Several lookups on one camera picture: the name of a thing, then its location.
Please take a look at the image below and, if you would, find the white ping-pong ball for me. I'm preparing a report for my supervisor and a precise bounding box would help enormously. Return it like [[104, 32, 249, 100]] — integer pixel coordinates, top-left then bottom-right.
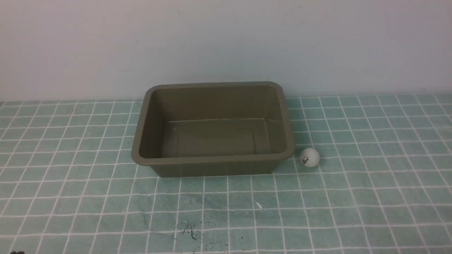
[[300, 148, 321, 168]]

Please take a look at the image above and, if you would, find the green checkered tablecloth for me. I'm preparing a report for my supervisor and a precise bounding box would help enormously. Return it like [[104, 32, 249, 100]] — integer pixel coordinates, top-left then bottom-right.
[[0, 93, 452, 254]]

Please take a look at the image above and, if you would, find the olive green plastic bin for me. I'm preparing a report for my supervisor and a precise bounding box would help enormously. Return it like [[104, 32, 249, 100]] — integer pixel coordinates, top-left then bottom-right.
[[131, 81, 295, 177]]

